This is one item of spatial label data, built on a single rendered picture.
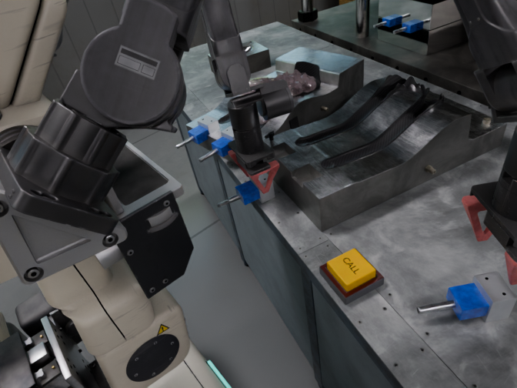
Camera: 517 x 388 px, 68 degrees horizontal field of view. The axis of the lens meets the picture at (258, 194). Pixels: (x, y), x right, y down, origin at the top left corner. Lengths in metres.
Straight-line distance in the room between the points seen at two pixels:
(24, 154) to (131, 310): 0.38
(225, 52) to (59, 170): 0.46
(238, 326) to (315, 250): 0.93
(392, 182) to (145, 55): 0.62
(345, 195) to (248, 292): 1.03
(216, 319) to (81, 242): 1.31
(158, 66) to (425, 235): 0.61
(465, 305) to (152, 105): 0.52
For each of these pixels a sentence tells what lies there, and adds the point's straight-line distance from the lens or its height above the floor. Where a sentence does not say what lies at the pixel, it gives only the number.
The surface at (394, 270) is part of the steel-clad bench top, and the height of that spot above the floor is 0.80.
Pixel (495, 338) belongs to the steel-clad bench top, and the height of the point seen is 0.80.
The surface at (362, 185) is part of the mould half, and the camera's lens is 0.78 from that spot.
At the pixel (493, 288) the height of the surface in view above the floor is 0.85.
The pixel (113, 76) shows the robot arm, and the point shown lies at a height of 1.27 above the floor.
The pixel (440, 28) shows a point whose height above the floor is 0.87.
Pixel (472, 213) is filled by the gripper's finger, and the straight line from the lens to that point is 0.60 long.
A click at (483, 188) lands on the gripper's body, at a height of 1.02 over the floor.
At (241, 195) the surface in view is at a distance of 0.84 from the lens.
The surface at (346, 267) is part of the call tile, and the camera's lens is 0.68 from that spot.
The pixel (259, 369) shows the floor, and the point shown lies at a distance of 1.53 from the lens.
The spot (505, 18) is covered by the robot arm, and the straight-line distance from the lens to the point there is 0.46.
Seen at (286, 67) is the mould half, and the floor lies 0.89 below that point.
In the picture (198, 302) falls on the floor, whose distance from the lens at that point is 1.75.
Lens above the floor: 1.37
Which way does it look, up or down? 39 degrees down
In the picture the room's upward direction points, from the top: 11 degrees counter-clockwise
